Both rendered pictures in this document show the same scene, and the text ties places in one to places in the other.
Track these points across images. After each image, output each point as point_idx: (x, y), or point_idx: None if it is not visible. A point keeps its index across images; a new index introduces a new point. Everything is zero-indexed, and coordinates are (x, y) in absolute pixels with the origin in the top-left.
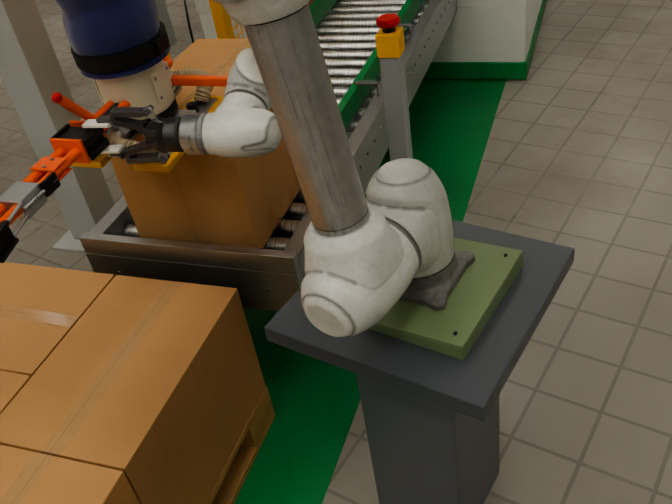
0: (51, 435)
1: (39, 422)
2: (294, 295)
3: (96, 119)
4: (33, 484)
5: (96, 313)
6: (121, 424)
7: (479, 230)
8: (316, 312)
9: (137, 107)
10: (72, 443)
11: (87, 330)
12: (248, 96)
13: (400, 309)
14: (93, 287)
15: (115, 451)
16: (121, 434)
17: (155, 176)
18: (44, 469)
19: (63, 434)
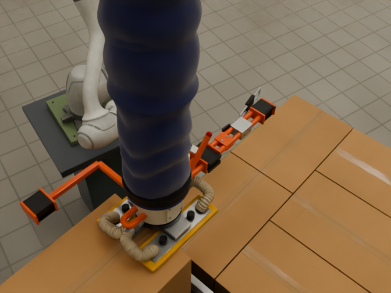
0: (259, 179)
1: (265, 188)
2: None
3: (191, 144)
4: (266, 161)
5: (231, 247)
6: (228, 170)
7: (41, 132)
8: None
9: None
10: (249, 171)
11: (237, 236)
12: (112, 110)
13: (106, 103)
14: (230, 273)
15: (232, 160)
16: (228, 166)
17: None
18: (262, 165)
19: (253, 177)
